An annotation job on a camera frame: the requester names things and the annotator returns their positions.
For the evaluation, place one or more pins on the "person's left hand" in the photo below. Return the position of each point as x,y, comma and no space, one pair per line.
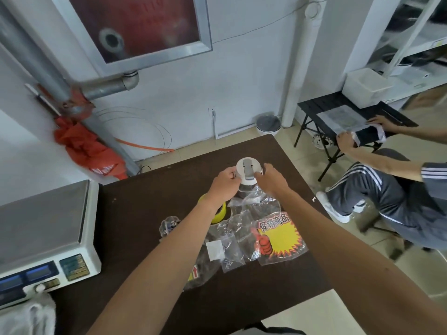
225,186

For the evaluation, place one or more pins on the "person's right hand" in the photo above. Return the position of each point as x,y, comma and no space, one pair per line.
272,181

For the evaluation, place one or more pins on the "clear jar with white lid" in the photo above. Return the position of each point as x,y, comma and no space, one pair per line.
248,167

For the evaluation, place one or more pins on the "yellow tape roll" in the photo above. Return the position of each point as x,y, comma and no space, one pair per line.
220,215

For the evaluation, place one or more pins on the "clear plastic bag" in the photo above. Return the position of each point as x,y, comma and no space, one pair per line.
255,205

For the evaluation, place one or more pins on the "clear bag yellow starburst sign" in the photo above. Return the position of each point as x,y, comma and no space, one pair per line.
279,240

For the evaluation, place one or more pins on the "small clear round container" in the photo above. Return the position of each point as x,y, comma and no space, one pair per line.
169,225

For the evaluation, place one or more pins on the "clear bag with white label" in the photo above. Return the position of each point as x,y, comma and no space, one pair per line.
209,268

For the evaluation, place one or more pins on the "white ribbed cloth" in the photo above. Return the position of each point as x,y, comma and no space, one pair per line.
28,317

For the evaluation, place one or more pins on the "person's left forearm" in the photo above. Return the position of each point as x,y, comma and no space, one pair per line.
160,275

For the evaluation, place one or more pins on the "person's right forearm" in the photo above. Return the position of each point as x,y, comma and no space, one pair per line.
349,265

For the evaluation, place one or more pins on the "white round bin dark lid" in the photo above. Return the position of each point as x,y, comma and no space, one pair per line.
268,123

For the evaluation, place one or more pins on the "white round patterned object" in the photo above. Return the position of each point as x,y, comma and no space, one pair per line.
319,141

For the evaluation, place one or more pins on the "grey paper sheet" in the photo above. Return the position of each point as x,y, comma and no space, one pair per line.
342,118

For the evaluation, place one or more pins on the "black folding stool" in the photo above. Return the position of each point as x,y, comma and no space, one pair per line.
324,102

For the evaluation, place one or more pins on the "black white packet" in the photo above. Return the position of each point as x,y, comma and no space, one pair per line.
366,136

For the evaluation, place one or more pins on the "white plastic pipe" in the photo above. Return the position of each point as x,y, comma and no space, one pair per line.
300,66

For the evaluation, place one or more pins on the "white plastic box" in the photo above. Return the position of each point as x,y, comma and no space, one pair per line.
366,87

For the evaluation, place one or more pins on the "dark stool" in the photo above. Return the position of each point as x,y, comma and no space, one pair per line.
398,247

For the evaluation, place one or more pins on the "metal framed red cabinet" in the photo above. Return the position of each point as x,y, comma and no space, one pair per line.
139,24

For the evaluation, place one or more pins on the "white electronic scale steel pan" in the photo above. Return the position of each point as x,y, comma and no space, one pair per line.
42,219

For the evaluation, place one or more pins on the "white metal shelf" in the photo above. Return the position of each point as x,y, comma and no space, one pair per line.
412,31

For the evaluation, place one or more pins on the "grey metal pipe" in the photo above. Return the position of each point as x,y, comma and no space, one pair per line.
31,55

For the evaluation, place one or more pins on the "grey wall plug with conduit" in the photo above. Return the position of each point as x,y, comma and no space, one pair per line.
213,115

